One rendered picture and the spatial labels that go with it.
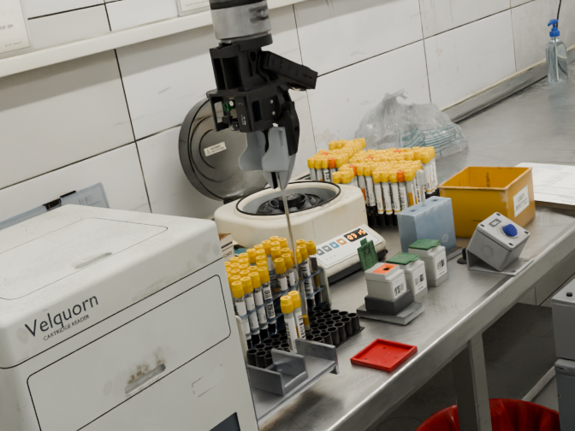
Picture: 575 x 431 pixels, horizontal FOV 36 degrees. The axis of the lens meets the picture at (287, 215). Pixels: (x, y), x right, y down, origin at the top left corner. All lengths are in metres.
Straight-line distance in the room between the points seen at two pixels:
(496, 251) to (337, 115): 0.80
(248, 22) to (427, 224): 0.55
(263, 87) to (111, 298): 0.40
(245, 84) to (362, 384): 0.42
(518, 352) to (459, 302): 1.15
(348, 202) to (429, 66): 0.97
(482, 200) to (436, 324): 0.36
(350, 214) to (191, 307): 0.69
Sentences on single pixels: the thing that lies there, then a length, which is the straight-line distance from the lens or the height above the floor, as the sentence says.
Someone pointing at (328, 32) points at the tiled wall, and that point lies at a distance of 2.12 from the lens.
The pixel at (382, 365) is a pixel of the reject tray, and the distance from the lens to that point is 1.21.
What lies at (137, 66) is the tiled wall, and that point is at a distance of 1.70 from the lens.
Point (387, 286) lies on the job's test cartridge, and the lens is 1.33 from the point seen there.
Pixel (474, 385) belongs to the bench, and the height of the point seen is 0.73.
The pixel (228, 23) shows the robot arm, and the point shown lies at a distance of 1.14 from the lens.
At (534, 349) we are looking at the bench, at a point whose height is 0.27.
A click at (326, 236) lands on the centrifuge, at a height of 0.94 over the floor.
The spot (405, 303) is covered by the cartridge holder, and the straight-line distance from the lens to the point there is 1.35.
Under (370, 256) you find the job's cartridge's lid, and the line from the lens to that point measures 1.35.
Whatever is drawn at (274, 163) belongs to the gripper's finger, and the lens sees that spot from 1.17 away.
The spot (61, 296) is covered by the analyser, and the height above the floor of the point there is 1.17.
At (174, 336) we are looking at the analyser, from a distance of 0.93.
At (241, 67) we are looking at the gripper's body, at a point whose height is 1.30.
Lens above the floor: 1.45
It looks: 17 degrees down
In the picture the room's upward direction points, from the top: 10 degrees counter-clockwise
